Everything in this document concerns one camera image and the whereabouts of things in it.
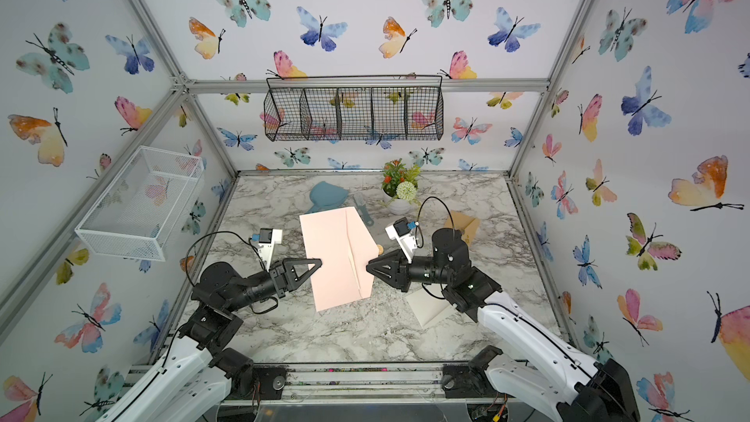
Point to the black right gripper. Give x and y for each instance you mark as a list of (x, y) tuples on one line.
[(399, 269)]

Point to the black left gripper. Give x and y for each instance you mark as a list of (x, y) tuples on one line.
[(283, 275)]

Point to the pink envelope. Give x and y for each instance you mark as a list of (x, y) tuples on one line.
[(344, 245)]

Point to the kraft brown envelope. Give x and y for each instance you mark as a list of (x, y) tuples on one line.
[(466, 224)]

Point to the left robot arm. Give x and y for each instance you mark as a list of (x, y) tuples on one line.
[(193, 346)]

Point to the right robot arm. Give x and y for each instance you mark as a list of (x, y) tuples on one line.
[(559, 381)]

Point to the cream white envelope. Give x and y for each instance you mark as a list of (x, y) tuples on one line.
[(429, 306)]

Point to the teal plastic dustpan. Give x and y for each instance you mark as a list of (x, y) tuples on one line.
[(325, 196)]

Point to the white pot with artificial plant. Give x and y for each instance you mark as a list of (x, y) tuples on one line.
[(400, 185)]

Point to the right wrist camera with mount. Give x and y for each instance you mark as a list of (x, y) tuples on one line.
[(403, 233)]

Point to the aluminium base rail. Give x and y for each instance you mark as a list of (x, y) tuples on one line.
[(402, 383)]

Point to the black wire wall basket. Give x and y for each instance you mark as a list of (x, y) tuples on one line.
[(373, 109)]

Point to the white mesh wall basket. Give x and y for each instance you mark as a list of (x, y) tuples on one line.
[(138, 210)]

